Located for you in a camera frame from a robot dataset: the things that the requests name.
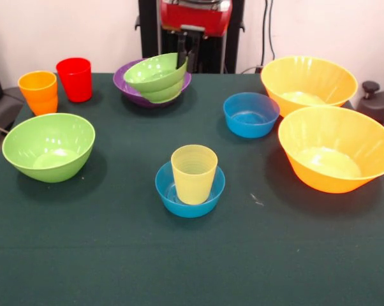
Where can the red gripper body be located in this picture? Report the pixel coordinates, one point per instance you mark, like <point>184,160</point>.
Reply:
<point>195,17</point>

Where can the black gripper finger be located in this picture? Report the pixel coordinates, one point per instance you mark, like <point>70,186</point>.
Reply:
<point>194,54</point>
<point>181,51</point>

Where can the small green bowl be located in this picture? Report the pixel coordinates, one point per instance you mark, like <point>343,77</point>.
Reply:
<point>153,79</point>

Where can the yellow cup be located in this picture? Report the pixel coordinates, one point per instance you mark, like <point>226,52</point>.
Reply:
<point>193,178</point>

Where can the blue bowl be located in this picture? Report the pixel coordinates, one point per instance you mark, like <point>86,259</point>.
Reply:
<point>251,124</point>
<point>192,208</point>

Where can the purple bowl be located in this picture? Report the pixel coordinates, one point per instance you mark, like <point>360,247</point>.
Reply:
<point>131,95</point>

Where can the red cup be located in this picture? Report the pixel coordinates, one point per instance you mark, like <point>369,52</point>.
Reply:
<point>74,79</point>

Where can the large orange bowl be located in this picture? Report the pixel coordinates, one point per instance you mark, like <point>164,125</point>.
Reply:
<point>332,153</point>
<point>308,79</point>

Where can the orange cup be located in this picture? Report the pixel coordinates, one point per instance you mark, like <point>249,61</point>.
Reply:
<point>39,92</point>

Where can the large green bowl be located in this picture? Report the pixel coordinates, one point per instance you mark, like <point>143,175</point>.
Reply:
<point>48,150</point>

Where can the dark green table cloth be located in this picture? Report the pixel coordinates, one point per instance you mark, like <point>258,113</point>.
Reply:
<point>179,255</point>

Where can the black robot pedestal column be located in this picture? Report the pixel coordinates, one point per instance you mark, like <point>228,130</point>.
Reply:
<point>214,54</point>

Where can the black pedestal foot with knob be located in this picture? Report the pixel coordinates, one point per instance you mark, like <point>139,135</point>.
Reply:
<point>378,102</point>

